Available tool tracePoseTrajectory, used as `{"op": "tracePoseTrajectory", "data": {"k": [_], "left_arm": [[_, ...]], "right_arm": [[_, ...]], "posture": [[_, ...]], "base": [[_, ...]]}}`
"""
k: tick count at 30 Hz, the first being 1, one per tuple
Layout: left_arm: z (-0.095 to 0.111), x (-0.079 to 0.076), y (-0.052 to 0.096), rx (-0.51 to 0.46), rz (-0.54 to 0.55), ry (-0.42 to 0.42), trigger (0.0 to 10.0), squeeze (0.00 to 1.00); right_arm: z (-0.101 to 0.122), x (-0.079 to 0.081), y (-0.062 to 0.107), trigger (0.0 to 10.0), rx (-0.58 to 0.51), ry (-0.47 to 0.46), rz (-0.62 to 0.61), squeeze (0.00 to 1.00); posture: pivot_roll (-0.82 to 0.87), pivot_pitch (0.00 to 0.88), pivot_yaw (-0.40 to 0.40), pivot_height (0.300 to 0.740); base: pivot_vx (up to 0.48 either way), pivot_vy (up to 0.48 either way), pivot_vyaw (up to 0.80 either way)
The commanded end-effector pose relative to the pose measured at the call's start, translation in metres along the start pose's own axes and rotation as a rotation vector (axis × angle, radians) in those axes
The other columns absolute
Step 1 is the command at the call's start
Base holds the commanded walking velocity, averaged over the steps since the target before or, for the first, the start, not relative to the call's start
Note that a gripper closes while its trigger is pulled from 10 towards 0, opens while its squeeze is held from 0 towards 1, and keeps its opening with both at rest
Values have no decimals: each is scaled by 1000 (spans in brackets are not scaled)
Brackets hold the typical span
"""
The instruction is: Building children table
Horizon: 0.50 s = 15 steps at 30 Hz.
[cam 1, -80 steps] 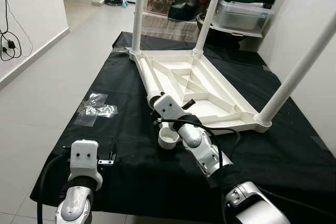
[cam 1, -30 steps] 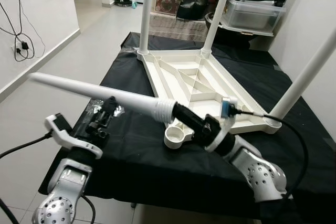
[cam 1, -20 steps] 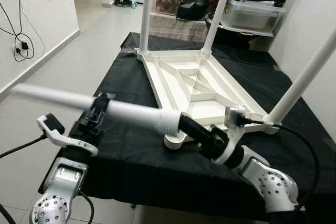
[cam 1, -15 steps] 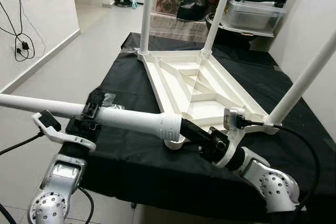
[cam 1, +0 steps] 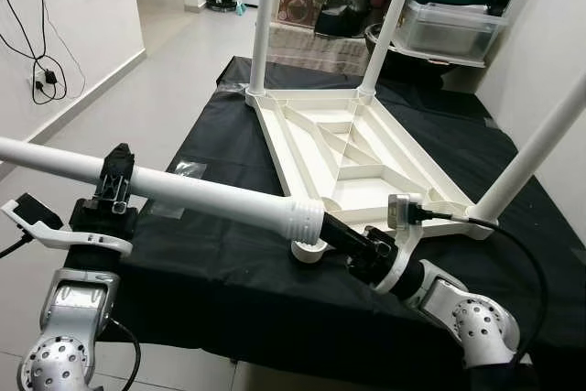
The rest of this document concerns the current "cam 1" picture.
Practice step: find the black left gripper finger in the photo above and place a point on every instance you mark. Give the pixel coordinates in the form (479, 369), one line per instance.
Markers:
(119, 180)

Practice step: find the clear tape strip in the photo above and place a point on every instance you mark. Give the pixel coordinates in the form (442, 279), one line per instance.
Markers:
(188, 169)

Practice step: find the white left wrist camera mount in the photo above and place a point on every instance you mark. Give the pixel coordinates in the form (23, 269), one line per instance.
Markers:
(82, 243)

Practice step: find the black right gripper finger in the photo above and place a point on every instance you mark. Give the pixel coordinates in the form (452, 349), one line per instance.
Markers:
(348, 235)

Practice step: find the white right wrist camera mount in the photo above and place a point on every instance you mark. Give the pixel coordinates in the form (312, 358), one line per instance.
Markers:
(400, 212)

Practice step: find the cream plastic table top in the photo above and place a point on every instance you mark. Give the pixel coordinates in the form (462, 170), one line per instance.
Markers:
(362, 191)

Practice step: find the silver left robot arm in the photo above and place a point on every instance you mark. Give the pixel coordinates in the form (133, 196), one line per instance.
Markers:
(73, 318)

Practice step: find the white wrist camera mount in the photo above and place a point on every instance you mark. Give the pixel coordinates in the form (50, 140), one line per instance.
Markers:
(400, 212)
(82, 243)

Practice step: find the patterned beige cloth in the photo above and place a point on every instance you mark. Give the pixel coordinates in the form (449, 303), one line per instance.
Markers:
(311, 48)

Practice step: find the clear lidded plastic container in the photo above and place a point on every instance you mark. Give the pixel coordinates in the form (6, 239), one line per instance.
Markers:
(449, 34)

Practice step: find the black wok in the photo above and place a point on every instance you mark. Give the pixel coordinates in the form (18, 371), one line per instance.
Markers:
(380, 38)

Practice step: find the black power adapter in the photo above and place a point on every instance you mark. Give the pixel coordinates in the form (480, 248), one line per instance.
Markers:
(48, 75)

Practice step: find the small teal object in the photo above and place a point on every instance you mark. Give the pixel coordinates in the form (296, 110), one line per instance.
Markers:
(241, 8)

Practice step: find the black table cloth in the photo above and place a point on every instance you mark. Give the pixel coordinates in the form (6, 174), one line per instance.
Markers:
(229, 299)

